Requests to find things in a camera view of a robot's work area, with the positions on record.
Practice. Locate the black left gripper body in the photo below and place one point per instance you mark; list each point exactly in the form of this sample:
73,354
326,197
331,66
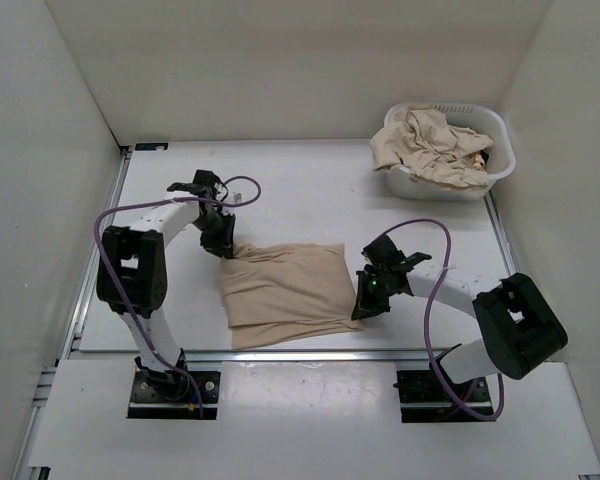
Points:
216,230

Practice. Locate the aluminium left side rail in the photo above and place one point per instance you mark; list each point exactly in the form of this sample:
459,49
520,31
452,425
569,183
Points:
73,333

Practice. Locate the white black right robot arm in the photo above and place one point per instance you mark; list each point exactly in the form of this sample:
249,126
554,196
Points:
518,328

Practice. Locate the aluminium right side rail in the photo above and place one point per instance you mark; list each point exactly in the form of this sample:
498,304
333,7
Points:
504,243

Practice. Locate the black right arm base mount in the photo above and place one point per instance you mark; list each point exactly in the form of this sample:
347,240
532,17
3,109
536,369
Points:
423,400

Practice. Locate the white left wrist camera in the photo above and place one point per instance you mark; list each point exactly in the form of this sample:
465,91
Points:
235,198

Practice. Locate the black corner label sticker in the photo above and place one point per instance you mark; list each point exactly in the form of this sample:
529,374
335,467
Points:
151,146

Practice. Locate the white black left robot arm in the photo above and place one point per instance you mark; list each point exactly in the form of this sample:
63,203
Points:
132,274

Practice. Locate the white laundry basket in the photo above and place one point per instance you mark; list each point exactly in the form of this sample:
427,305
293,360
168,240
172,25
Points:
500,159

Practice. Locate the beige clothes pile in basket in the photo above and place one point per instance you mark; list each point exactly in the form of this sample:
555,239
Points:
420,138

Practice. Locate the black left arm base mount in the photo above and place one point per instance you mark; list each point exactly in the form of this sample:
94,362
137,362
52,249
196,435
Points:
171,397

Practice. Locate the aluminium table edge rail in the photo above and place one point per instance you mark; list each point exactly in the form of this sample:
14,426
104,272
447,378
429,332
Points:
303,355

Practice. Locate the beige trousers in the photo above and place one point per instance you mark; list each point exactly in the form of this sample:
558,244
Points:
286,292

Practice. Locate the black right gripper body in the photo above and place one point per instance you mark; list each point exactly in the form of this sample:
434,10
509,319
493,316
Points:
385,292

